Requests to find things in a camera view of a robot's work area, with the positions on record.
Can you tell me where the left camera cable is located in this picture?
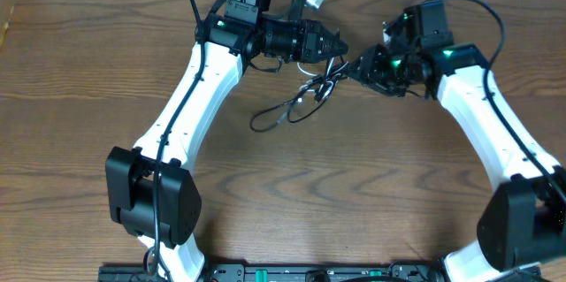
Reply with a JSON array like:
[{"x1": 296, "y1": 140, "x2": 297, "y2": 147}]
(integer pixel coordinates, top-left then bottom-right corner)
[{"x1": 143, "y1": 0, "x2": 238, "y2": 277}]

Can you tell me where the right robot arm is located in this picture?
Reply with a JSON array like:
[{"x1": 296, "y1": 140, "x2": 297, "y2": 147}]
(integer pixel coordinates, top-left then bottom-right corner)
[{"x1": 347, "y1": 0, "x2": 565, "y2": 281}]

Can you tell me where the camera cable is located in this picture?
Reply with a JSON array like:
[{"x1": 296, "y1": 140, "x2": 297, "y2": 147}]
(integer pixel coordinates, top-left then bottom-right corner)
[
  {"x1": 143, "y1": 0, "x2": 238, "y2": 277},
  {"x1": 419, "y1": 0, "x2": 566, "y2": 203}
]

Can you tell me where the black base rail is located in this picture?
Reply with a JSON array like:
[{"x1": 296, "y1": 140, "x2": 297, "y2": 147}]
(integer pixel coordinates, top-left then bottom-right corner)
[{"x1": 96, "y1": 262, "x2": 447, "y2": 282}]

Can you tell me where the black USB cable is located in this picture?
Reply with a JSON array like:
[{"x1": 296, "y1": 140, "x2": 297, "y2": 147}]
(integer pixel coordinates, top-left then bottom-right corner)
[{"x1": 249, "y1": 56, "x2": 353, "y2": 133}]

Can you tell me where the right camera cable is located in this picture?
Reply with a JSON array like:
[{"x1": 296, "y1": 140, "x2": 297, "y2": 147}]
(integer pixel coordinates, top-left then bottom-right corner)
[{"x1": 419, "y1": 0, "x2": 566, "y2": 203}]

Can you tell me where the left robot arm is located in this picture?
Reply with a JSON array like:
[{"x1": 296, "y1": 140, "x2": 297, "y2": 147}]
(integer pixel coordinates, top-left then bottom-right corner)
[{"x1": 105, "y1": 0, "x2": 348, "y2": 281}]

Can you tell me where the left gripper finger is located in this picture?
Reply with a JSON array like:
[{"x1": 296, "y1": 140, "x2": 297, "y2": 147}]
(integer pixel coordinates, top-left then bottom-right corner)
[
  {"x1": 316, "y1": 50, "x2": 347, "y2": 63},
  {"x1": 320, "y1": 26, "x2": 348, "y2": 52}
]

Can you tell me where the white USB cable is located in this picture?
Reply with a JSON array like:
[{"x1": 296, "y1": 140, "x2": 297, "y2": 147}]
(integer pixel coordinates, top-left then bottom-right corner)
[{"x1": 295, "y1": 56, "x2": 340, "y2": 103}]

